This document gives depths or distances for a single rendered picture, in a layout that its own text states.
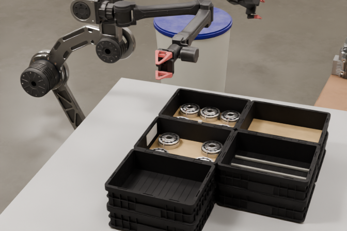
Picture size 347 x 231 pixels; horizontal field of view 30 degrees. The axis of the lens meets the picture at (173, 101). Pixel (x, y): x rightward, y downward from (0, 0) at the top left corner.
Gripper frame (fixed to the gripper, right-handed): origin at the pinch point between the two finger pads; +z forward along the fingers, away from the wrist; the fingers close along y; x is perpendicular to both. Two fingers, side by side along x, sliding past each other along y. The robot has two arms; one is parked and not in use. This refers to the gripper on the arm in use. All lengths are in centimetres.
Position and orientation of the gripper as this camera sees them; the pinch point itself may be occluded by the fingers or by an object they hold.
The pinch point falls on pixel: (158, 70)
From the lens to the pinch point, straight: 244.2
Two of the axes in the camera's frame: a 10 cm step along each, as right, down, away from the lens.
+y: 0.0, 8.7, 4.9
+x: -9.4, -1.6, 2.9
